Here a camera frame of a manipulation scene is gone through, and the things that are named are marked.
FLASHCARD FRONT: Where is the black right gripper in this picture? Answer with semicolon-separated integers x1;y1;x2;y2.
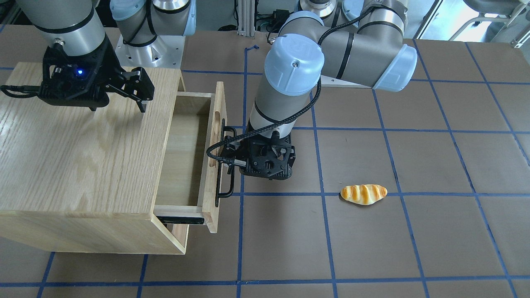
94;39;155;113

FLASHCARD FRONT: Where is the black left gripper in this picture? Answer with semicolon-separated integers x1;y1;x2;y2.
219;138;252;168

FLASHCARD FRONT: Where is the black metal drawer handle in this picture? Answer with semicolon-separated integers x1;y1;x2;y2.
214;119;236;208

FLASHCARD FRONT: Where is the wooden drawer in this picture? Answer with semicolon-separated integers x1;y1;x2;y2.
154;82;226;233

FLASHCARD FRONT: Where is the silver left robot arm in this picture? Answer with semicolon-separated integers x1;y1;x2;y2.
207;0;418;170

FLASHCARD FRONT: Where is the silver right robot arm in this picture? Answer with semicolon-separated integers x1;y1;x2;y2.
1;0;197;113

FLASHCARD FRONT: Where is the light wooden drawer cabinet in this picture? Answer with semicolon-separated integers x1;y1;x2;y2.
0;68;188;255

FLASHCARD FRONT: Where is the toy bread roll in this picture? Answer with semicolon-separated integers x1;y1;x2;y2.
340;184;388;206

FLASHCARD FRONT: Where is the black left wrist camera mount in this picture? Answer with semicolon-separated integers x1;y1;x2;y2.
240;134;296;180

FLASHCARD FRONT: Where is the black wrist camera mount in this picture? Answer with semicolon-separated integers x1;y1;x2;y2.
37;41;109;111
240;134;296;180

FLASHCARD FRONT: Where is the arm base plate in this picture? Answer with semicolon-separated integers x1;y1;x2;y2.
115;36;186;69

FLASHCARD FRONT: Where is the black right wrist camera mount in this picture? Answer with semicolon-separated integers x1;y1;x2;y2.
37;41;109;111

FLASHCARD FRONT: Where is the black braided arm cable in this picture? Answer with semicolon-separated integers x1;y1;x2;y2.
206;6;373;168

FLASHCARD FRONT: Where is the black drawer slide rail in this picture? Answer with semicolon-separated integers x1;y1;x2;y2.
157;216;205;225

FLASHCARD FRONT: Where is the aluminium frame post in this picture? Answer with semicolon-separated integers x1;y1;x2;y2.
235;0;257;39

